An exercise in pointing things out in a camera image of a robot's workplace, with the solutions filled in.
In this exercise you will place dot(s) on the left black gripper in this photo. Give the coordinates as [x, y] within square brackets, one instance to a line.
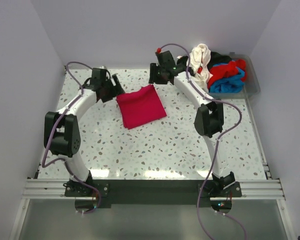
[117, 88]

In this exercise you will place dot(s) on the white t shirt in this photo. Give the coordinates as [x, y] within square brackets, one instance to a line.
[200, 56]

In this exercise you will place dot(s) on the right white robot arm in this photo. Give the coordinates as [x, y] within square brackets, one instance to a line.
[209, 118]

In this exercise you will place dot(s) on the magenta t shirt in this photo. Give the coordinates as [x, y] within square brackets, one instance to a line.
[140, 107]

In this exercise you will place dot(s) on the aluminium frame rail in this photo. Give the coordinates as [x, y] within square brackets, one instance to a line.
[250, 189]

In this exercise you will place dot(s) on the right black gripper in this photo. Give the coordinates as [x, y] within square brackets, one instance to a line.
[153, 76]

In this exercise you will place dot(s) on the clear plastic bin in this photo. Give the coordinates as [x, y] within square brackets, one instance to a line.
[251, 84]

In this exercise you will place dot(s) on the red t shirt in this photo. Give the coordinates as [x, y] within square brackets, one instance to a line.
[223, 70]

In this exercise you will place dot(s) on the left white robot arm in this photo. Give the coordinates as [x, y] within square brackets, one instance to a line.
[62, 138]

